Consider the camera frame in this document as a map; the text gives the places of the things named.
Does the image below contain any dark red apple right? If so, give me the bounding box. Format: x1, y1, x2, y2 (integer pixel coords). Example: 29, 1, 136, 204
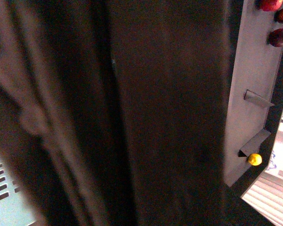
268, 28, 283, 47

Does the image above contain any dark red apple centre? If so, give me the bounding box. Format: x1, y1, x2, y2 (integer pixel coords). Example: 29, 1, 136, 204
259, 0, 283, 12

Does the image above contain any black divider left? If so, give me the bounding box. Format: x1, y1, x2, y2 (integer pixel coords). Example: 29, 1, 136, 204
243, 89, 274, 108

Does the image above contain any light blue plastic basket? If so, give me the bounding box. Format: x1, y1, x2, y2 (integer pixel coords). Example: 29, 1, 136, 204
0, 160, 36, 226

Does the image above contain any black produce display tray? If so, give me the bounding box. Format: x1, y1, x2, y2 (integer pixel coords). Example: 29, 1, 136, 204
225, 0, 283, 196

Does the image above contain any brown basket handle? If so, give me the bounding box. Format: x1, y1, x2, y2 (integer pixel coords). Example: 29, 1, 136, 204
0, 0, 230, 226

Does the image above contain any white blue chest freezer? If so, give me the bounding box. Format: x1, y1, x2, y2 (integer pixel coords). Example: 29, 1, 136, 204
266, 142, 283, 180

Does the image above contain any yellow lemon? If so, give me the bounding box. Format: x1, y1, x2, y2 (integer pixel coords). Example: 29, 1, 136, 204
247, 153, 262, 166

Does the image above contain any black divider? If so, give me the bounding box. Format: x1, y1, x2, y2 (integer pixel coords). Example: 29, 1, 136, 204
243, 89, 274, 108
238, 129, 271, 157

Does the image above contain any black divider right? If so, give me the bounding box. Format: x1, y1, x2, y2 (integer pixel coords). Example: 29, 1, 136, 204
238, 129, 271, 157

